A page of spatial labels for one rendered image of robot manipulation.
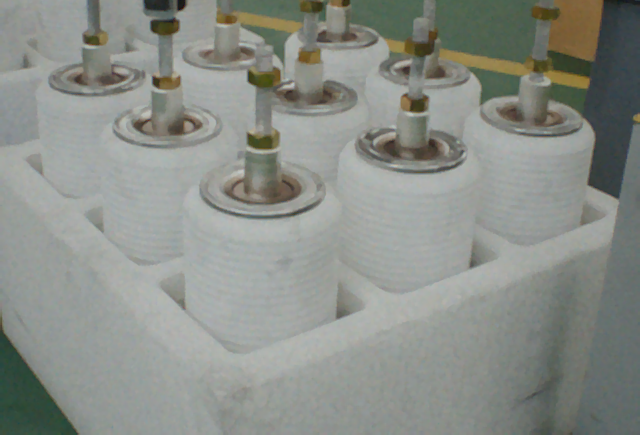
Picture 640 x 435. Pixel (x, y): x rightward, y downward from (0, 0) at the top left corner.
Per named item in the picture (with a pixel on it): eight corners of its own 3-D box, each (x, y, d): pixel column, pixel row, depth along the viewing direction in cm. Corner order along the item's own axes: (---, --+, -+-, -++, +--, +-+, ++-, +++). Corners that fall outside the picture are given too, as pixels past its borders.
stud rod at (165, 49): (157, 107, 65) (153, -1, 62) (169, 104, 66) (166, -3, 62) (165, 111, 64) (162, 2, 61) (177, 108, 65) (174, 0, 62)
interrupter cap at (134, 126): (89, 133, 65) (88, 124, 64) (165, 104, 70) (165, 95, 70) (170, 162, 61) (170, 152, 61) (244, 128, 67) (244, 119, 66)
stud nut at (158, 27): (146, 30, 63) (145, 17, 62) (167, 26, 64) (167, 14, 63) (162, 37, 61) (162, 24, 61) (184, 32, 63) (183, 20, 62)
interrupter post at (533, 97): (539, 115, 71) (545, 73, 70) (551, 127, 69) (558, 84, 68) (509, 116, 71) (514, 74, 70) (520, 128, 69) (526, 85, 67)
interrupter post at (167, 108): (143, 131, 65) (141, 86, 64) (167, 122, 67) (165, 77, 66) (168, 140, 64) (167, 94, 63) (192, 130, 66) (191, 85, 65)
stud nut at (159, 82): (148, 84, 64) (147, 72, 64) (169, 79, 65) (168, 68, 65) (164, 92, 63) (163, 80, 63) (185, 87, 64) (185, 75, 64)
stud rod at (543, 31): (525, 88, 69) (538, -14, 66) (536, 87, 70) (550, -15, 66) (533, 92, 68) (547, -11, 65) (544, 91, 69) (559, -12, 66)
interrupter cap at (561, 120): (558, 102, 74) (559, 94, 74) (599, 139, 67) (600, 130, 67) (466, 104, 73) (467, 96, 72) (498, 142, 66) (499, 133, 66)
